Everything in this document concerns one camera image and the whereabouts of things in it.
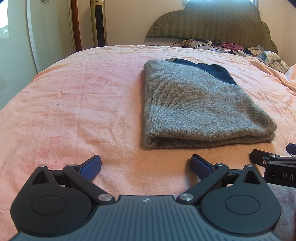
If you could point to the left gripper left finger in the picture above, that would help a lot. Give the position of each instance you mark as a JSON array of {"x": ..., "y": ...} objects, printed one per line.
[{"x": 81, "y": 177}]

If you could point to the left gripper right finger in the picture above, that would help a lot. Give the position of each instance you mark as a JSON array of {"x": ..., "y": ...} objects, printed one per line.
[{"x": 211, "y": 177}]

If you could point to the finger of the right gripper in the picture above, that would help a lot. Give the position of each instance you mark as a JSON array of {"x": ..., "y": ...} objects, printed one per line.
[
  {"x": 260, "y": 158},
  {"x": 291, "y": 149}
]

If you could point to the grey navy knit sweater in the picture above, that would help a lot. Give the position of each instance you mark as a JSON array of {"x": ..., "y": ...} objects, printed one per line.
[{"x": 188, "y": 105}]

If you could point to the crumpled patterned clothes pile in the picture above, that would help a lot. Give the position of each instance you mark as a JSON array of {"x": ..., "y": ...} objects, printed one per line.
[{"x": 270, "y": 58}]

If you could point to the pink bed sheet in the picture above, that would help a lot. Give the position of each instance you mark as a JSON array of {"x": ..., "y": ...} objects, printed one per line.
[{"x": 91, "y": 103}]

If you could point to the magenta cloth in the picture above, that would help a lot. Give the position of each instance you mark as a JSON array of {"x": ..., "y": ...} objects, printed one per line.
[{"x": 232, "y": 46}]

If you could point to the olive upholstered headboard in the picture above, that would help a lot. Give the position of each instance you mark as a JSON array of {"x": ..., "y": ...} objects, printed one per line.
[{"x": 236, "y": 22}]

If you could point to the white sliding wardrobe door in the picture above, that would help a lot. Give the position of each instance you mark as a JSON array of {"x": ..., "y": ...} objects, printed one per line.
[{"x": 34, "y": 35}]

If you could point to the gold tower fan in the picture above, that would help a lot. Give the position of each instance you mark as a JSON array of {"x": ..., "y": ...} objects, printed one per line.
[{"x": 98, "y": 23}]

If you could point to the brown wooden door frame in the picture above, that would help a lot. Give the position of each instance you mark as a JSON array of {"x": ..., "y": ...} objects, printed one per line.
[{"x": 75, "y": 23}]

